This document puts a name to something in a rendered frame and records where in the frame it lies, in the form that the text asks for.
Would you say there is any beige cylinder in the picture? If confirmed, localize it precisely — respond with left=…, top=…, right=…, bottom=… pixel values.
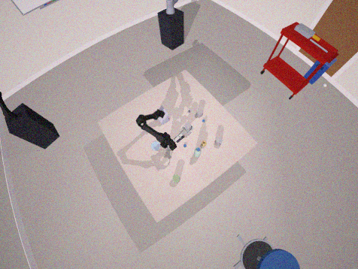
left=162, top=158, right=169, bottom=166

